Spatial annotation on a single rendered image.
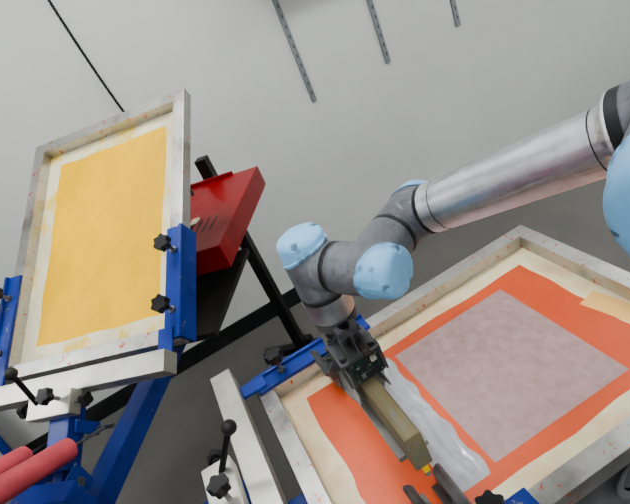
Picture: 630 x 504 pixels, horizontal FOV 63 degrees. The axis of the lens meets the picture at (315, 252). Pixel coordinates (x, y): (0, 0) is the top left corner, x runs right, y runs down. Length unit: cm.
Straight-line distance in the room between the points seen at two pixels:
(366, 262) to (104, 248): 104
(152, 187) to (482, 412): 106
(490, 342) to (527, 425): 22
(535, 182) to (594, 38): 341
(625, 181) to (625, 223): 3
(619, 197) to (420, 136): 283
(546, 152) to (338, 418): 72
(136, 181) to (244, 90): 127
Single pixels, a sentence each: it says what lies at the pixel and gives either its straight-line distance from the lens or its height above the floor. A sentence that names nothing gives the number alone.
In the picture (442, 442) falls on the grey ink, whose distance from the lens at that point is 102.
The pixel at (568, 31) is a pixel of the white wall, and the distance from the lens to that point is 385.
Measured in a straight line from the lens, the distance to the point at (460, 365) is 113.
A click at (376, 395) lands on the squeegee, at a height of 114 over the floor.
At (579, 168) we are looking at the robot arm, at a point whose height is 148.
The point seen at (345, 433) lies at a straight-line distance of 110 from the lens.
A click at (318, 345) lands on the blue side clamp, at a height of 100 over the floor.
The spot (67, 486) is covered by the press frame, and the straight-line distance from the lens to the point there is 129.
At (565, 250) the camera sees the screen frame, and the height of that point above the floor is 99.
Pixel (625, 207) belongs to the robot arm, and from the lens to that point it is 44.
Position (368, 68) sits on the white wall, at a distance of 301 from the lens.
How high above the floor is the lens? 177
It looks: 29 degrees down
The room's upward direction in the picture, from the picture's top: 25 degrees counter-clockwise
